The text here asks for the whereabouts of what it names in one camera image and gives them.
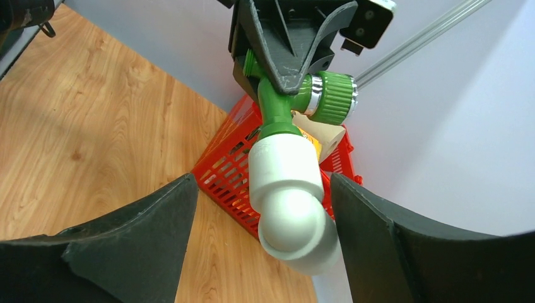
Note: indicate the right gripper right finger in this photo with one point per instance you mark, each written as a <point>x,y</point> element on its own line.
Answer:
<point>392,254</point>

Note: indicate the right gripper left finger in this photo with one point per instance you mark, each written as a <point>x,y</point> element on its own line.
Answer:
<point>132,254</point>

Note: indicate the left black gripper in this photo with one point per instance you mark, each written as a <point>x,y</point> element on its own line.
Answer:
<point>288,39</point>

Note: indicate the green water faucet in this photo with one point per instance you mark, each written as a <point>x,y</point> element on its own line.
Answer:
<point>324,97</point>

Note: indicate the white pipe elbow fitting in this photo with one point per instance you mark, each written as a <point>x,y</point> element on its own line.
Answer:
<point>285,188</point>

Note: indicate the yellow orange snack packet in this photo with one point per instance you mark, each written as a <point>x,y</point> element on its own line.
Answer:
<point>316,144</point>

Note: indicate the brown cardboard box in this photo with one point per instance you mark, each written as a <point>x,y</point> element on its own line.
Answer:
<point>328,135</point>

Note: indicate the red plastic shopping basket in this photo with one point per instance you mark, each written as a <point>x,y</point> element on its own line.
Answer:
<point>222,170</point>

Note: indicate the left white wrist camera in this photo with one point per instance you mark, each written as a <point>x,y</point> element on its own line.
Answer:
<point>369,23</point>

